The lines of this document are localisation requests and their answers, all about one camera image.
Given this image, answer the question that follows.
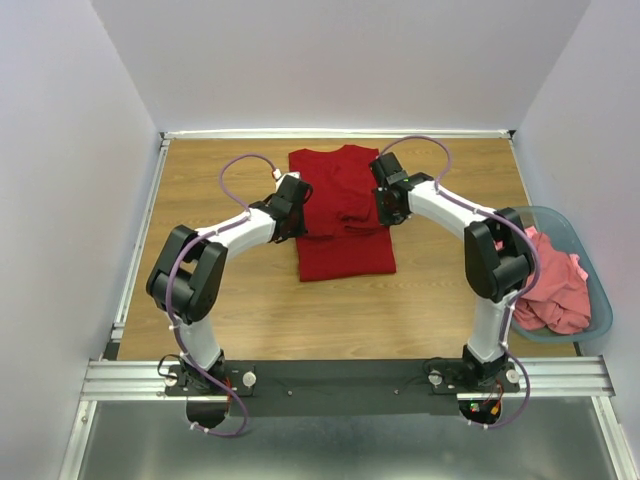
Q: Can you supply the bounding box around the dark red t-shirt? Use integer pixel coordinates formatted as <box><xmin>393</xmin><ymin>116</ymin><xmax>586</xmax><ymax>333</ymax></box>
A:
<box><xmin>288</xmin><ymin>145</ymin><xmax>396</xmax><ymax>282</ymax></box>

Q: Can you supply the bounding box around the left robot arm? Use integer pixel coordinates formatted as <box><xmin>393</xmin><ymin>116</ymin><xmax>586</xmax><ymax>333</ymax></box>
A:
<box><xmin>146</xmin><ymin>172</ymin><xmax>313</xmax><ymax>395</ymax></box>

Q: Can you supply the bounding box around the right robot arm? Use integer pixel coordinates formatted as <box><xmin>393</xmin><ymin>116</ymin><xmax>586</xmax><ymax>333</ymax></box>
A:
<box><xmin>369</xmin><ymin>152</ymin><xmax>536</xmax><ymax>394</ymax></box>

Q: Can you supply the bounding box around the translucent blue laundry basket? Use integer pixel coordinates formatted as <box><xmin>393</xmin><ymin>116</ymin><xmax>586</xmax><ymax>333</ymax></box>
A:
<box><xmin>512</xmin><ymin>206</ymin><xmax>613</xmax><ymax>343</ymax></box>

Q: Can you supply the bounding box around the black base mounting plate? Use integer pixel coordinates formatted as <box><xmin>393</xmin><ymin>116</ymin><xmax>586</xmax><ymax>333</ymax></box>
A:
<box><xmin>163</xmin><ymin>357</ymin><xmax>523</xmax><ymax>420</ymax></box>

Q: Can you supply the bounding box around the pink t-shirt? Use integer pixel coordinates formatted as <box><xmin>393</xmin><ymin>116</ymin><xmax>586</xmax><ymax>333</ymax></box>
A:
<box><xmin>514</xmin><ymin>227</ymin><xmax>591</xmax><ymax>335</ymax></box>

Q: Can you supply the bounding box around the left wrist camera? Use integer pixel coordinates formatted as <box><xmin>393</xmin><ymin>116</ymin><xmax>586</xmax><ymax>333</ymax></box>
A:
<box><xmin>273</xmin><ymin>169</ymin><xmax>300</xmax><ymax>182</ymax></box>

